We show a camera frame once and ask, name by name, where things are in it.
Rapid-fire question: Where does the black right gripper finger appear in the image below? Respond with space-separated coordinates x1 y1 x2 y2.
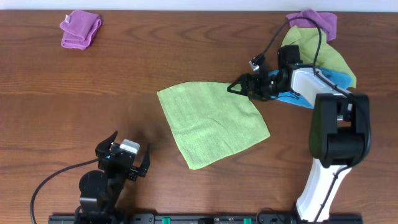
227 81 248 96
233 73 249 86

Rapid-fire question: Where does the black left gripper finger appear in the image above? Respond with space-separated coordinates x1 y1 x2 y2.
95 131 118 157
138 144 150 177

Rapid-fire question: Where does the bright green cloth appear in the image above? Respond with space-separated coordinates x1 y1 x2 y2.
157 82 271 170

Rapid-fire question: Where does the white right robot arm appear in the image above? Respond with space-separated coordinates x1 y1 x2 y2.
227 45 371 223

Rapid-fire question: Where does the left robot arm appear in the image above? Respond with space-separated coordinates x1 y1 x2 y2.
73 132 150 224

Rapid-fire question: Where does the blue cloth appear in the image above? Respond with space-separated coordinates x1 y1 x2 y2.
277 67 353 109

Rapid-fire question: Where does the olive green crumpled cloth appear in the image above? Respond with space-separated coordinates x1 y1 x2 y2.
281 26 356 88

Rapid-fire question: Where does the crumpled purple cloth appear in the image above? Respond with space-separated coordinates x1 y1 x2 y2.
286 9 338 42

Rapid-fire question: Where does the folded purple cloth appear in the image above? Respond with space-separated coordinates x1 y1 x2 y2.
60 10 102 50

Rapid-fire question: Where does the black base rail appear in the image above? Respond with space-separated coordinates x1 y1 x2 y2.
48 212 364 224

